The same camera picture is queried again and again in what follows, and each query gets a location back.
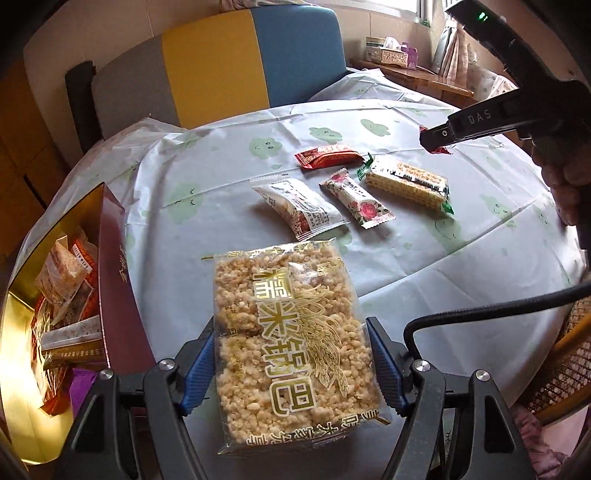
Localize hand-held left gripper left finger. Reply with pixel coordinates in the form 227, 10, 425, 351
53, 318, 218, 480

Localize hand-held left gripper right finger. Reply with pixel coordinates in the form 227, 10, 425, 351
365, 316, 536, 480

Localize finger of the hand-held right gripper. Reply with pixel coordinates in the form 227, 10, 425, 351
419, 80, 591, 153

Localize small red candy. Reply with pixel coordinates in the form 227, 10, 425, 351
418, 124, 453, 154

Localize puffed rice cracker packet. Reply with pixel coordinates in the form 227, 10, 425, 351
201, 237, 393, 455

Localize wafer packet green ends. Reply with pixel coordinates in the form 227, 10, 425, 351
355, 154, 455, 217

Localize purple snack packet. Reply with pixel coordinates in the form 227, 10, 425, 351
69, 367, 100, 416

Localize snack packets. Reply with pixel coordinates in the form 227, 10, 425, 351
30, 226, 102, 416

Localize maroon gift box gold interior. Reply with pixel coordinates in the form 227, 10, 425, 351
0, 181, 155, 467

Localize pink rose print packet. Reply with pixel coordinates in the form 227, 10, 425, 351
318, 167, 395, 230

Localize red foil snack packet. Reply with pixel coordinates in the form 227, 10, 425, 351
294, 144, 364, 171

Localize clear sesame brittle packet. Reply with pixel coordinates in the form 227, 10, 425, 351
34, 235, 88, 305

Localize white snack packet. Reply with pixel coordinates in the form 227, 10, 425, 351
252, 178, 352, 241

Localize person's right hand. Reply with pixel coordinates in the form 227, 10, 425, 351
531, 129, 591, 252

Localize spotted cloth cover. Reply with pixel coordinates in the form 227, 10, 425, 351
468, 69, 518, 100

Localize long floral curtain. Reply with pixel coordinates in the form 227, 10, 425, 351
451, 23, 476, 88

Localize wooden side table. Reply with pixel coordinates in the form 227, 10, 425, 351
348, 58, 476, 100

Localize grey flat bag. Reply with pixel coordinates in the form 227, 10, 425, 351
431, 25, 455, 77

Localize window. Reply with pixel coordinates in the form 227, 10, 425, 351
416, 0, 448, 24

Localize cloud print tablecloth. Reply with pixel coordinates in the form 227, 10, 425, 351
9, 67, 587, 480

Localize patterned tissue box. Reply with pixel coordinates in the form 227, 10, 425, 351
365, 36, 409, 65

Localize person's pink fleece clothing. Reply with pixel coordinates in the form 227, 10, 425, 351
512, 401, 591, 480

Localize wicker chair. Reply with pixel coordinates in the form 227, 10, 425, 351
522, 295, 591, 425

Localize multicolour headboard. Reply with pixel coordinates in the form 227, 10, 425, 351
90, 4, 349, 139

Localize wooden wardrobe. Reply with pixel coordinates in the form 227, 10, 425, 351
0, 46, 93, 232

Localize black braided cable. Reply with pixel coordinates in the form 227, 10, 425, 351
403, 279, 591, 365

